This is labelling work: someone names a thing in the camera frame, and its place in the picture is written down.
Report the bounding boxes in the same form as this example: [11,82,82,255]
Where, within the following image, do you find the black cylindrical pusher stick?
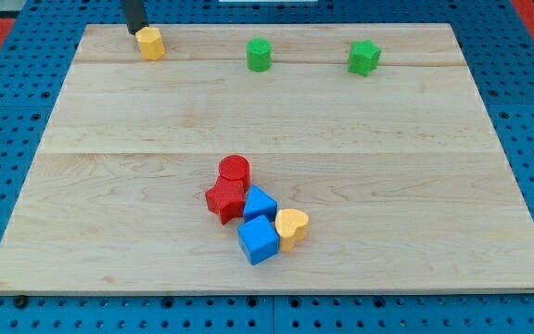
[120,0,149,35]

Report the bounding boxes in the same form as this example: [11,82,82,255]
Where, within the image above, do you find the wooden board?
[0,24,534,296]

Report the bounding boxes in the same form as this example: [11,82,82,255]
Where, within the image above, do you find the yellow hexagon block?
[135,27,165,60]

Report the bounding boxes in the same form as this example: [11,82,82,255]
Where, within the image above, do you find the green cylinder block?
[247,37,272,72]

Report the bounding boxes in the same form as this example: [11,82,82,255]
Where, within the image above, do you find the red cylinder block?
[218,155,251,192]

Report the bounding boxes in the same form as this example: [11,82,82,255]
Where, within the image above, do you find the red star block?
[205,176,245,225]

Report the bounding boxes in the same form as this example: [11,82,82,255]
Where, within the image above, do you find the blue triangle block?
[243,185,278,222]

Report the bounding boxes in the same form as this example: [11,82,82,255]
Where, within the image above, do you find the green star block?
[348,40,382,77]

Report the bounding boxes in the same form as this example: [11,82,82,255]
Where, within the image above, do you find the blue cube block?
[237,215,280,265]

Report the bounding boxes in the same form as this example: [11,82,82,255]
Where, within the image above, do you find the yellow heart block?
[274,209,310,251]

